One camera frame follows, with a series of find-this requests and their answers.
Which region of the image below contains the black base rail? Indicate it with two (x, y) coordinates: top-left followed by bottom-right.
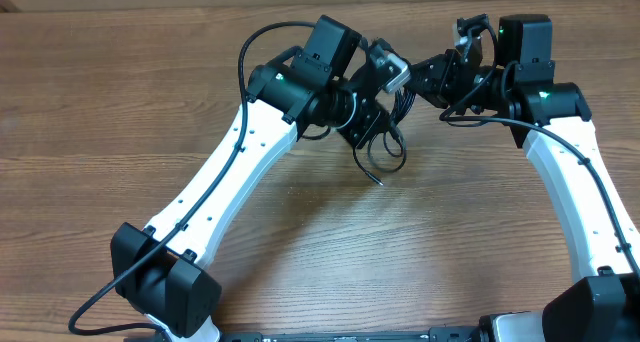
(204, 326), (491, 342)

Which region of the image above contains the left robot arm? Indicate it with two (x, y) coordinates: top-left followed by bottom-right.
(110, 16), (410, 341)

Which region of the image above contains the black USB cable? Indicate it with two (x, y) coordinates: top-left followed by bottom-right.
(366, 89), (417, 174)

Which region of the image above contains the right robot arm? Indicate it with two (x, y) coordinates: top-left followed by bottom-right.
(407, 14), (639, 341)

